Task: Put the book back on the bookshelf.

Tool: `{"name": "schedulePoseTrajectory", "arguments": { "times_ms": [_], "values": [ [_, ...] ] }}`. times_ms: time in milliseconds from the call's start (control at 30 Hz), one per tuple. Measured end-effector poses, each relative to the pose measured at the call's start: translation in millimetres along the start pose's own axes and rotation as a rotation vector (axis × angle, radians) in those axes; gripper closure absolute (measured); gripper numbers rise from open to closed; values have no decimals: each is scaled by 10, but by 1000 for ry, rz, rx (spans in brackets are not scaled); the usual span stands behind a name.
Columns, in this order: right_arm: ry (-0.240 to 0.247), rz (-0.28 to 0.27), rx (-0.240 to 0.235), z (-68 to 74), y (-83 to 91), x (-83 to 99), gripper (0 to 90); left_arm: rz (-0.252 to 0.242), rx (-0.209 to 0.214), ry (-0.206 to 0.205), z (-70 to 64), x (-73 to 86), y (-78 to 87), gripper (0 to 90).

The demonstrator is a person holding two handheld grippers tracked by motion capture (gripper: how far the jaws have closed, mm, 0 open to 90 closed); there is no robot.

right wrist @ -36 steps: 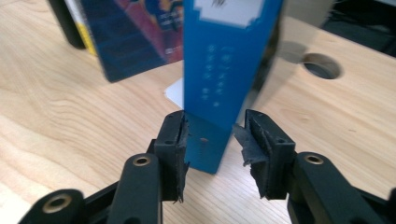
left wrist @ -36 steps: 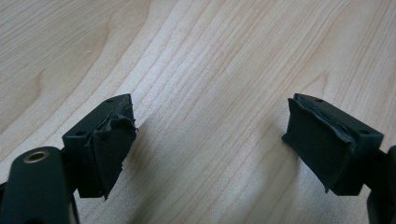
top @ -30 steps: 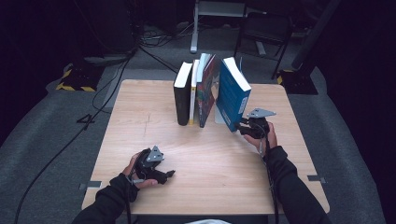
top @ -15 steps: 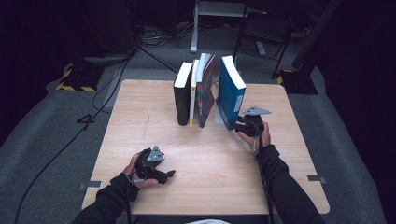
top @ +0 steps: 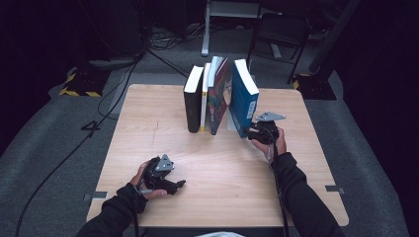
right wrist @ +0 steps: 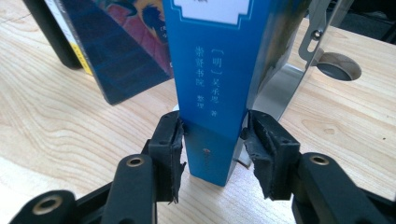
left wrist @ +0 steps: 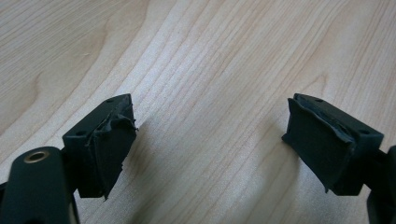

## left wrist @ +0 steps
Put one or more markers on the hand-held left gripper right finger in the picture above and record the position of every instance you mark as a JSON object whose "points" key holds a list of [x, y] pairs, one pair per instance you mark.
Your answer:
{"points": [[330, 146]]}

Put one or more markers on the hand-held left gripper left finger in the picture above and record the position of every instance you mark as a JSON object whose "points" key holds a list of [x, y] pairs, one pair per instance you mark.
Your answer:
{"points": [[104, 149]]}

